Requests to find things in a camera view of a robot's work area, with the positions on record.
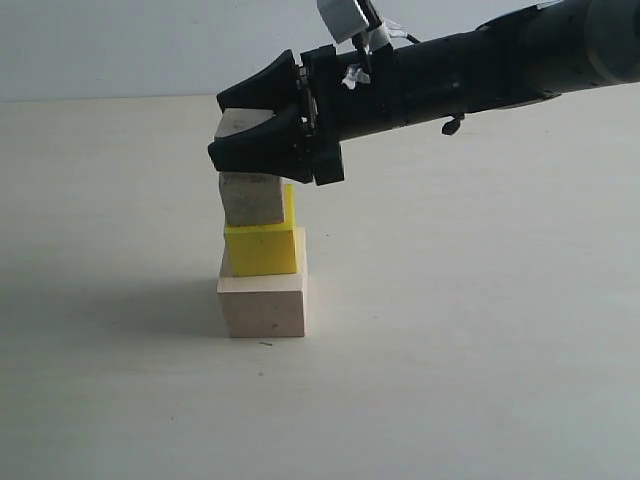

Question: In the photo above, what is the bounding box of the medium wooden cube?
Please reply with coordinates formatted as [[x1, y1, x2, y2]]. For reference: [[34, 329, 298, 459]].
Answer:
[[219, 172, 285, 227]]

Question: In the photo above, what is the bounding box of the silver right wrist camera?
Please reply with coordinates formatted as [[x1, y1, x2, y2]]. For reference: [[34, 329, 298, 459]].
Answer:
[[316, 0, 391, 51]]

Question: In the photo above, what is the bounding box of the yellow cube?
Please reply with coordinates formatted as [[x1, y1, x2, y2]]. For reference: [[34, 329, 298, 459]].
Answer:
[[224, 184, 299, 277]]

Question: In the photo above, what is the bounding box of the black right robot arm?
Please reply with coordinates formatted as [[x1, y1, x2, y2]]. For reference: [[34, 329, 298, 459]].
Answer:
[[208, 1, 639, 185]]

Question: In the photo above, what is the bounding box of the small wooden cube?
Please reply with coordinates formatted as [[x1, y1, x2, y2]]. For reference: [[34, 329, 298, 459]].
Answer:
[[214, 108, 274, 141]]

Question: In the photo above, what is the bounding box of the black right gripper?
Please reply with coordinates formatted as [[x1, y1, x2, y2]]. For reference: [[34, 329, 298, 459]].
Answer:
[[208, 45, 400, 185]]

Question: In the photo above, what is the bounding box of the large wooden cube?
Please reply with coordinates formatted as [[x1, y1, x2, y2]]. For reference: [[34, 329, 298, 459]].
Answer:
[[217, 227, 308, 338]]

